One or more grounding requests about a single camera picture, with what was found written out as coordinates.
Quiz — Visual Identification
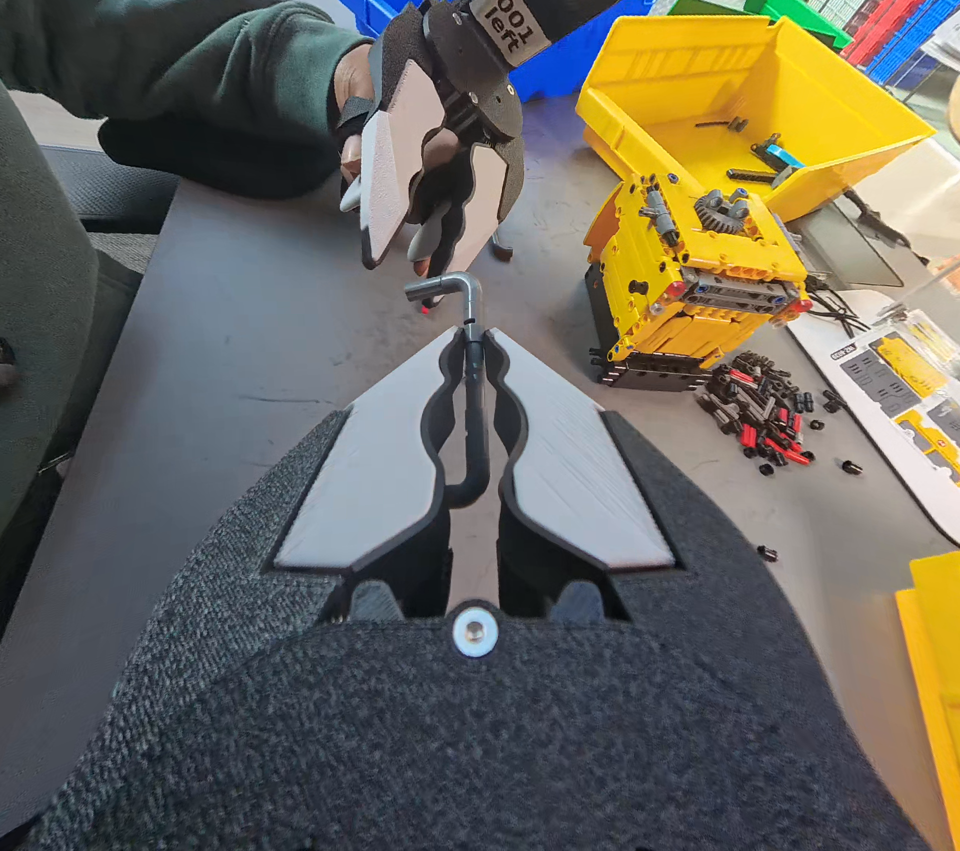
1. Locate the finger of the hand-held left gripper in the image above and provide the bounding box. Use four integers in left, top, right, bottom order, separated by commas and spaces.
432, 143, 526, 278
358, 57, 451, 271

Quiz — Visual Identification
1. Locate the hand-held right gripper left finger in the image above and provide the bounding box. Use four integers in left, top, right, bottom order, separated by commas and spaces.
271, 326, 468, 617

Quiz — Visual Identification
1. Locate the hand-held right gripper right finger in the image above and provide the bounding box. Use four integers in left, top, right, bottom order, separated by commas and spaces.
482, 328, 678, 617

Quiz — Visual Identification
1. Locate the grey bent lego tube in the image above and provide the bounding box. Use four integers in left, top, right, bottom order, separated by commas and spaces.
403, 272, 492, 509

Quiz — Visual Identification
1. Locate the person's left forearm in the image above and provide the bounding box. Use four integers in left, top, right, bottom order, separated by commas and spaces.
0, 0, 374, 201

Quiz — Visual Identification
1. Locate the yellow lego robot model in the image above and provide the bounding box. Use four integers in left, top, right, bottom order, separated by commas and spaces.
583, 172, 815, 393

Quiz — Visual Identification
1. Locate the blue black lego piece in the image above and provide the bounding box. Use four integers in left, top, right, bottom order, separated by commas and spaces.
752, 134, 807, 173

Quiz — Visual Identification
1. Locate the lego instruction booklet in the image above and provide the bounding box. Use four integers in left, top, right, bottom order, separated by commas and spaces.
825, 311, 960, 492

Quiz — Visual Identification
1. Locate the person's left hand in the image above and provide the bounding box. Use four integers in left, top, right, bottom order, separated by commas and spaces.
330, 42, 376, 186

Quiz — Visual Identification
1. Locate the pile of black red pins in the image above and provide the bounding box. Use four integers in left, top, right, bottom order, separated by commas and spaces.
693, 352, 819, 477

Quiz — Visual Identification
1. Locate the yellow storage bin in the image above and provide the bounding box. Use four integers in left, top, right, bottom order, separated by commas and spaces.
576, 14, 937, 222
896, 551, 960, 851

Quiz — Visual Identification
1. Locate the grey office chair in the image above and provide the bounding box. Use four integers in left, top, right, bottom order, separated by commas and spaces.
41, 144, 181, 297

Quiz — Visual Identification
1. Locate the green storage bin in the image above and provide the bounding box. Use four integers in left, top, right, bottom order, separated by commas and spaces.
667, 0, 854, 51

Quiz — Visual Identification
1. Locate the grey flat device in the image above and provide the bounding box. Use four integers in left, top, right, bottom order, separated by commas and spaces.
791, 194, 907, 291

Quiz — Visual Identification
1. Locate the black cable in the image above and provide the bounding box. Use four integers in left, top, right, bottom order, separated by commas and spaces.
806, 277, 875, 338

